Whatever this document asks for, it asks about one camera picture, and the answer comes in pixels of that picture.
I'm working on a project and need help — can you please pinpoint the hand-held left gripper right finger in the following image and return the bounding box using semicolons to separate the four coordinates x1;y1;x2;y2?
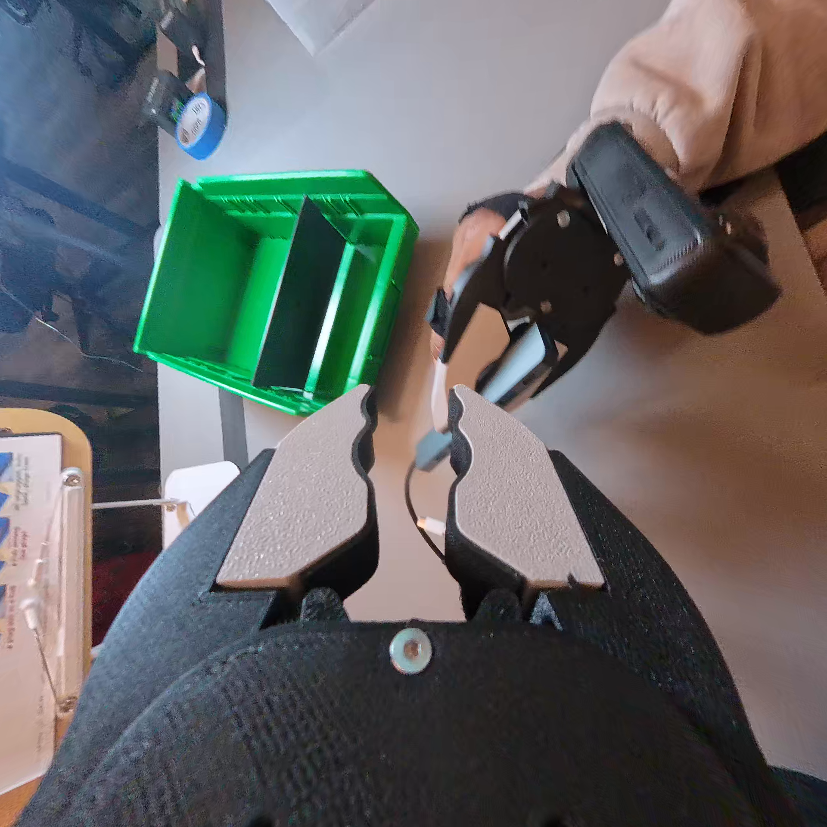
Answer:
445;384;606;594

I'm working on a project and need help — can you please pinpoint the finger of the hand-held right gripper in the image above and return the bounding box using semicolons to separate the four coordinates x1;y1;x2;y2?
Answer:
480;322;560;412

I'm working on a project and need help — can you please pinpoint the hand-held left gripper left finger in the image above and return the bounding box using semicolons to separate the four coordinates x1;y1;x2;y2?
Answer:
215;384;380;592

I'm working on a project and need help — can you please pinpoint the white usb cable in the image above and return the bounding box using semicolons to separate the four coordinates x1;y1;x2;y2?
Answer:
415;357;454;538

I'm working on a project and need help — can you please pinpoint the black hub cable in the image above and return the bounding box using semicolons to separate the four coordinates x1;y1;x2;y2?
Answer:
404;460;448;564

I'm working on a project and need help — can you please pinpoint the person's right forearm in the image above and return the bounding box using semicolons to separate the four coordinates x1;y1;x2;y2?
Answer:
525;0;827;198

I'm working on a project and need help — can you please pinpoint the person's right hand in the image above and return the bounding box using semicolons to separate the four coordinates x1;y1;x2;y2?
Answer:
445;190;538;290

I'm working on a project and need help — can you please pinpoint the metal stand rod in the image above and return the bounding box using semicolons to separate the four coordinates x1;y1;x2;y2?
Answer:
90;496;185;513

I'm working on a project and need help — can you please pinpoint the black bin divider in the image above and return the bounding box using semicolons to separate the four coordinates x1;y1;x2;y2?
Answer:
252;195;354;392

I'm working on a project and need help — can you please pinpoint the green plastic bin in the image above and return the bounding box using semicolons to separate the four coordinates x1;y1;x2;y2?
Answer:
133;169;420;416

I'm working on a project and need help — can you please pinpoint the white document clip bar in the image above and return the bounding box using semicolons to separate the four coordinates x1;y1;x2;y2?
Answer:
19;466;86;715

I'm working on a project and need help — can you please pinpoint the wooden board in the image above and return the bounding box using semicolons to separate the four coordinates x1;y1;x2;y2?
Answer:
0;407;96;827

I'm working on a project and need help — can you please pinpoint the printed instruction sheet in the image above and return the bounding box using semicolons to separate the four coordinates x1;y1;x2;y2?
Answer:
0;433;65;773

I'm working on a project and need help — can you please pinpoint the white sheet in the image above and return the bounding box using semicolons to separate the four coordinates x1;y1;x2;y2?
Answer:
264;0;377;58

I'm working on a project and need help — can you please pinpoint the blue tape roll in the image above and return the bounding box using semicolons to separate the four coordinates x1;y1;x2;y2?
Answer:
173;92;228;161

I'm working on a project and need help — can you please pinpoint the black device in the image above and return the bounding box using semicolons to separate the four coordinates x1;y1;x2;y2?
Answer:
141;70;190;130

